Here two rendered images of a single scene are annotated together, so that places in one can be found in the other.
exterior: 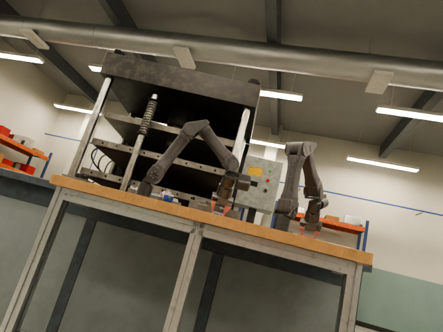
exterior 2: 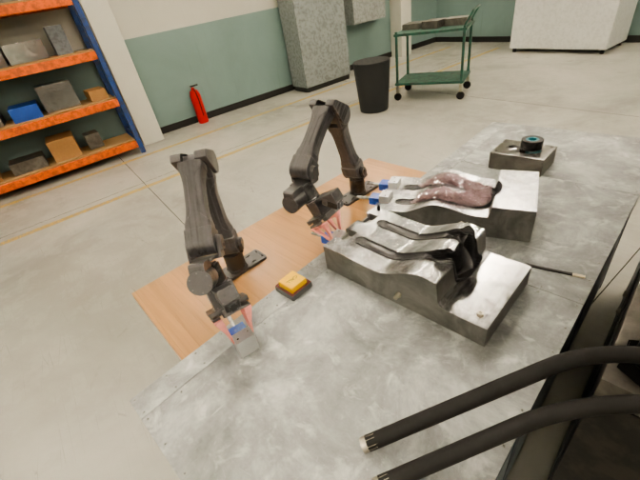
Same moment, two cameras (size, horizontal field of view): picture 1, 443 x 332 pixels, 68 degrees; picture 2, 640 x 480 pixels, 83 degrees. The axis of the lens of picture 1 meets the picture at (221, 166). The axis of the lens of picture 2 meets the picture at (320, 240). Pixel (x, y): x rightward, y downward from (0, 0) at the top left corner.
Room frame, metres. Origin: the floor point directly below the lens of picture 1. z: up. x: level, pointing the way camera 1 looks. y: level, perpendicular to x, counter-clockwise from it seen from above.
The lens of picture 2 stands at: (2.22, -0.79, 1.54)
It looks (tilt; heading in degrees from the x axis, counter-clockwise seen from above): 35 degrees down; 135
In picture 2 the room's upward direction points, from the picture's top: 11 degrees counter-clockwise
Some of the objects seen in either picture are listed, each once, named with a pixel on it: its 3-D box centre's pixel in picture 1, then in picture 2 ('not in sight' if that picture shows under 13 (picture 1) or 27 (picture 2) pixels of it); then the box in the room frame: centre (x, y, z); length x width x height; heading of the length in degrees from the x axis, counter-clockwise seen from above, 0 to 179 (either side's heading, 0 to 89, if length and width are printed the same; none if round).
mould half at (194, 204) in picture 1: (215, 216); (419, 257); (1.86, -0.04, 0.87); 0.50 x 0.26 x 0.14; 175
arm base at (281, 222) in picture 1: (281, 226); (234, 260); (1.33, -0.30, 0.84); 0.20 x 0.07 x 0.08; 82
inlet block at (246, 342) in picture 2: not in sight; (238, 330); (1.57, -0.49, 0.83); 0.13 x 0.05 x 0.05; 163
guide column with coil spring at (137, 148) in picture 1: (129, 170); not in sight; (2.47, 0.67, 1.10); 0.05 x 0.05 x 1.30
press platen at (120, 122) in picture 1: (175, 143); not in sight; (2.85, 0.46, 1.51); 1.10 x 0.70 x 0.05; 85
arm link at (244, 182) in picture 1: (237, 176); (299, 188); (1.48, -0.09, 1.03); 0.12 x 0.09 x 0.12; 98
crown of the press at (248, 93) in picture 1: (181, 117); not in sight; (2.79, 0.47, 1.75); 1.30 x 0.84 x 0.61; 85
